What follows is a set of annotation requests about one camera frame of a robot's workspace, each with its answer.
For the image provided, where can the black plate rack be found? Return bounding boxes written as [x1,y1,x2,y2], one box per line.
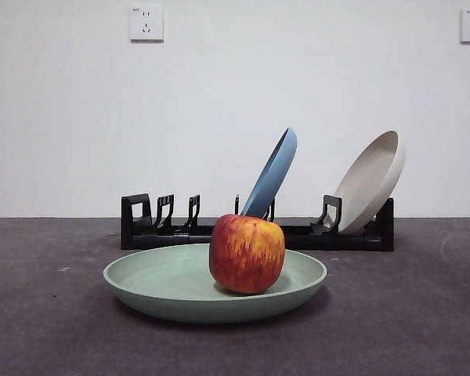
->
[120,193,395,251]

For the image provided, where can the blue plate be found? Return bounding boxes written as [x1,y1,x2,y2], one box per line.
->
[240,127,298,219]

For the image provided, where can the red yellow apple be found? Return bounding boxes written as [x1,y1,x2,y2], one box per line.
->
[208,213,287,295]

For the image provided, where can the green plate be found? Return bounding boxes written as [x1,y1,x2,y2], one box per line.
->
[103,242,329,324]

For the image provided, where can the cream plate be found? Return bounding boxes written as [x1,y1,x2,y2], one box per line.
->
[331,130,407,236]

